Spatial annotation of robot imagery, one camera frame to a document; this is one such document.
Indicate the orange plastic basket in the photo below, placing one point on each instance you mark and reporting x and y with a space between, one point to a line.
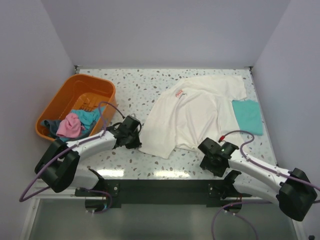
79 92

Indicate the folded teal t shirt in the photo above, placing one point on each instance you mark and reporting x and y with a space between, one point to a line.
248 116

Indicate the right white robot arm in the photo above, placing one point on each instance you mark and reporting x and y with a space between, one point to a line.
291 190

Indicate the dark grey t shirt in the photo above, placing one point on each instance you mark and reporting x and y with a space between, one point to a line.
52 127

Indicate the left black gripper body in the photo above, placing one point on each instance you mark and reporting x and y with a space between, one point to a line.
133 140

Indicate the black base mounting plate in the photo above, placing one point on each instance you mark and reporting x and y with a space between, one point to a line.
118 192

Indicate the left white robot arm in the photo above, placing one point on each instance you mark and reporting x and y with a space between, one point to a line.
58 167

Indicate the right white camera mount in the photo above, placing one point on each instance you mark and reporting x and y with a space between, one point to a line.
221 138

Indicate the white t shirt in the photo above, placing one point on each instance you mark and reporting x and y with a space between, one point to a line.
189 112

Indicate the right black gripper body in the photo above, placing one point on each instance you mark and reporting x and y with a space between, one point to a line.
207 162

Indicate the pink t shirt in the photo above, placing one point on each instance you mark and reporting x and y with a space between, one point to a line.
70 127

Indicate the teal t shirt in basket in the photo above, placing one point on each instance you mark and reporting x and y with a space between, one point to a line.
87 119

